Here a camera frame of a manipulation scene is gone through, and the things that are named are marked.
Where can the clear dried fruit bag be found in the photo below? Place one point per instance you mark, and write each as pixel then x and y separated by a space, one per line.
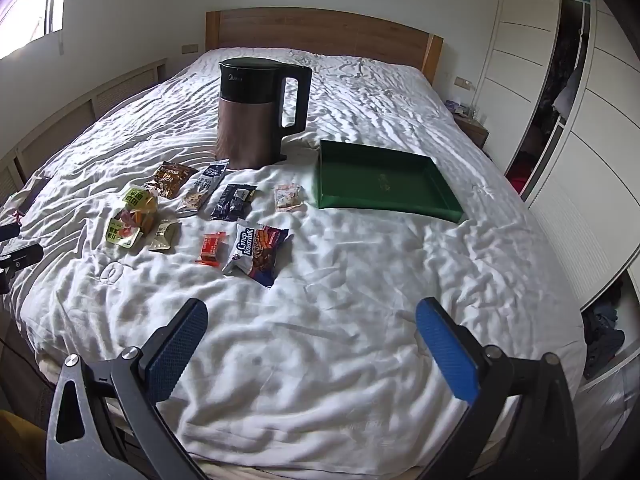
pixel 139 206

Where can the white and navy snack packet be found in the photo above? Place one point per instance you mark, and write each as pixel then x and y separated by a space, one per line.
pixel 202 187

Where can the wooden nightstand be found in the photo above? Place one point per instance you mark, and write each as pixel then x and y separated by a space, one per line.
pixel 472 130

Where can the small pink snack packet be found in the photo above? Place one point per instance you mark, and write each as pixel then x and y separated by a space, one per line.
pixel 287 196

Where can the dark clothes pile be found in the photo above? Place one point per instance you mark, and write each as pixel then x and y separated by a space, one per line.
pixel 602 340

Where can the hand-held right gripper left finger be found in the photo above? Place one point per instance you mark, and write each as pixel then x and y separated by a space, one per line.
pixel 177 350

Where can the wooden bed with white sheet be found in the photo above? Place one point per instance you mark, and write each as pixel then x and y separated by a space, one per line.
pixel 350 290

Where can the small red snack packet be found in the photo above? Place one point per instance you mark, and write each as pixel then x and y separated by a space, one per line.
pixel 211 248

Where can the wooden headboard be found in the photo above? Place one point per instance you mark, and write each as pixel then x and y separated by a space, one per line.
pixel 320 32

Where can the red cloth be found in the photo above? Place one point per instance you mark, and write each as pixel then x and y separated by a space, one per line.
pixel 520 175

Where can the brown snack packet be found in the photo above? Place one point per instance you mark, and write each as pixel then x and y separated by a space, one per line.
pixel 171 179

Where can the yellow cloth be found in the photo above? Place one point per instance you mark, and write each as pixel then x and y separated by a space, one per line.
pixel 17 447

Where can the blue and white cookie packet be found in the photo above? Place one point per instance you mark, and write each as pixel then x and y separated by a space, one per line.
pixel 255 252

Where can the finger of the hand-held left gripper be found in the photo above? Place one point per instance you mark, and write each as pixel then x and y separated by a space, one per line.
pixel 9 231
pixel 22 255

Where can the green label fruit cup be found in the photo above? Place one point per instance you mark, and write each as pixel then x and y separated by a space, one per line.
pixel 122 234

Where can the beige wall socket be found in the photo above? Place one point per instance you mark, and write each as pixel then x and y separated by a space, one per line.
pixel 462 82
pixel 189 49

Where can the white wardrobe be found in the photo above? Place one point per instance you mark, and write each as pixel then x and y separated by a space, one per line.
pixel 575 135

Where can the dark navy snack packet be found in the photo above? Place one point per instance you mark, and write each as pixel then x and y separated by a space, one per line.
pixel 232 201

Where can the hanging clothes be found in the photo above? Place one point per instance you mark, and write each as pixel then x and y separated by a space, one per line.
pixel 562 80

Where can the tissue pack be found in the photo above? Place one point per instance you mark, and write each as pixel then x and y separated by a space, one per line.
pixel 457 107

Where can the small olive snack packet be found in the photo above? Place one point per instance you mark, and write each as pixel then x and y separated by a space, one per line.
pixel 162 236

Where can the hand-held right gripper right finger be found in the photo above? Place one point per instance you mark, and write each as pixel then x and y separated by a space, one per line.
pixel 447 352

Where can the green tray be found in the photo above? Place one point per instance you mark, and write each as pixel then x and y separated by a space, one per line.
pixel 380 185

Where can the black and copper electric kettle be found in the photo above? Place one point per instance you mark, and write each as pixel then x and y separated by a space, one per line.
pixel 247 125

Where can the beige wooden wall panel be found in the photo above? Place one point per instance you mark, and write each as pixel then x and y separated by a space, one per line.
pixel 75 105

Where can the window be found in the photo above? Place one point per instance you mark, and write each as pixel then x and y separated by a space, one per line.
pixel 35 0

